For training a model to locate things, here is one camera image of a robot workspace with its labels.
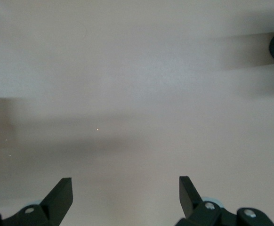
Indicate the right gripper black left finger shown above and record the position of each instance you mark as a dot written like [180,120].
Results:
[57,200]

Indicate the brown table cover mat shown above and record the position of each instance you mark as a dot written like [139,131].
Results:
[127,82]

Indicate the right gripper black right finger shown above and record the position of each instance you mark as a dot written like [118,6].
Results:
[190,200]

